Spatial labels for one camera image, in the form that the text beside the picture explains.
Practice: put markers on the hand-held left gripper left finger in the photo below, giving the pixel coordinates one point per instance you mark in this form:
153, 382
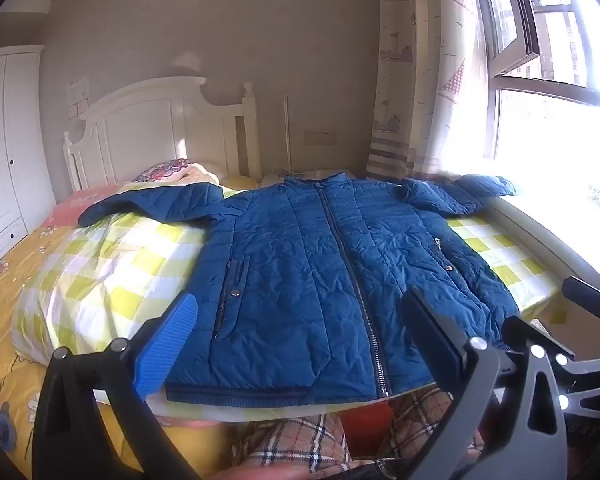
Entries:
164, 346

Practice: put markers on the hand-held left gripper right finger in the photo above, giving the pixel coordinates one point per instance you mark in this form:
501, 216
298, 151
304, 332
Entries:
432, 345

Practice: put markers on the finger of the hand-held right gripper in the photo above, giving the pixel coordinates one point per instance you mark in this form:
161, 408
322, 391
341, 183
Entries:
587, 292
587, 375

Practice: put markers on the blue quilted jacket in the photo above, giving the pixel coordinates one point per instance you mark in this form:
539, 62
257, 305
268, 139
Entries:
290, 270

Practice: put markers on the white window sill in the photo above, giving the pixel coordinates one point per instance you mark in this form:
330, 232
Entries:
545, 240

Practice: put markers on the yellow checked blanket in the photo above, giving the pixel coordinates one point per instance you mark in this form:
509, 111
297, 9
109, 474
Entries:
105, 270

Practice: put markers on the plaid pants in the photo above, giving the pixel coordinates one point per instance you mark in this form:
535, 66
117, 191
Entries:
290, 440

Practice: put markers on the pink cloth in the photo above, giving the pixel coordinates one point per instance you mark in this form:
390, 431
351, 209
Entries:
75, 205

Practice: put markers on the yellow floral bedsheet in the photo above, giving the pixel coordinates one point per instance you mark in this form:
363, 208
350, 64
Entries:
10, 280

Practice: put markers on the purple floral pillow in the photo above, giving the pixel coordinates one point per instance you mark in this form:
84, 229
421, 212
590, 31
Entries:
162, 170

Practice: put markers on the yellow pillow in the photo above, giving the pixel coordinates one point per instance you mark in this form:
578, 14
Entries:
240, 184

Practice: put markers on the white wooden headboard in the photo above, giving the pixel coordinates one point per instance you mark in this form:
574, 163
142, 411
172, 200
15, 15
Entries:
140, 130

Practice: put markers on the white pole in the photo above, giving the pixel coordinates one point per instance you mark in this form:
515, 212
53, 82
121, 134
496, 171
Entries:
286, 135

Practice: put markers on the white wardrobe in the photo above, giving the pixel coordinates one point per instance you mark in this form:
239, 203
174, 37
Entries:
10, 135

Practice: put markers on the dark framed window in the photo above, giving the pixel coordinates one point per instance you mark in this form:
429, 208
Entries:
515, 25

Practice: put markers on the patterned curtain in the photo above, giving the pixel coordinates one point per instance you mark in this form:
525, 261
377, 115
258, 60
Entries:
410, 60

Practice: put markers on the wall socket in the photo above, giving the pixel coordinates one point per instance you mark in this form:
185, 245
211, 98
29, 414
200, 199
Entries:
319, 136

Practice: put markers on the wall paper notice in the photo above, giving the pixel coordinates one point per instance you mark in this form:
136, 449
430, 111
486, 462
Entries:
77, 95

